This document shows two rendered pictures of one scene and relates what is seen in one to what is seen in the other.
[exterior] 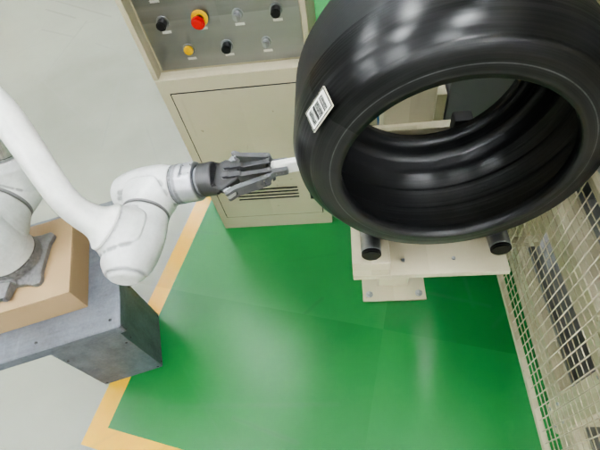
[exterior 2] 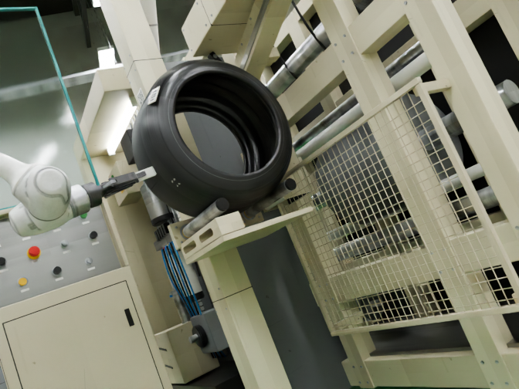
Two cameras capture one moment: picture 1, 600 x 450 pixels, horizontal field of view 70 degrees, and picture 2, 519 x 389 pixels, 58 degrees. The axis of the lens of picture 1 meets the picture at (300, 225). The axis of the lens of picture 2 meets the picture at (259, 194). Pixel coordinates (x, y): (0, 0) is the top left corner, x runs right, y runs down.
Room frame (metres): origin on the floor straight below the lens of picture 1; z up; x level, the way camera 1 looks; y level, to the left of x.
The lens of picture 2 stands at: (-0.64, 0.82, 0.65)
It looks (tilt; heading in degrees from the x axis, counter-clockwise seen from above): 9 degrees up; 315
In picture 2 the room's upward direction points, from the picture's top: 22 degrees counter-clockwise
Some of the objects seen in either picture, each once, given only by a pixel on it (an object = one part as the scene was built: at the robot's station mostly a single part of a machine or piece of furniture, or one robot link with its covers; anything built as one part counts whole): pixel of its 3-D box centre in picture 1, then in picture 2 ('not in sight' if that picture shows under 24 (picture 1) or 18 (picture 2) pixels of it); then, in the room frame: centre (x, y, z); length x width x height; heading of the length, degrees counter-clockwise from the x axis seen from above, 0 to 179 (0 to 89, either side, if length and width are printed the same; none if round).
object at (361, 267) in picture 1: (366, 209); (209, 237); (0.66, -0.18, 0.83); 0.36 x 0.09 x 0.06; 168
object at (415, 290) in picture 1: (391, 272); not in sight; (0.88, -0.35, 0.01); 0.27 x 0.27 x 0.02; 78
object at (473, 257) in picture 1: (420, 215); (247, 235); (0.63, -0.32, 0.80); 0.37 x 0.36 x 0.02; 78
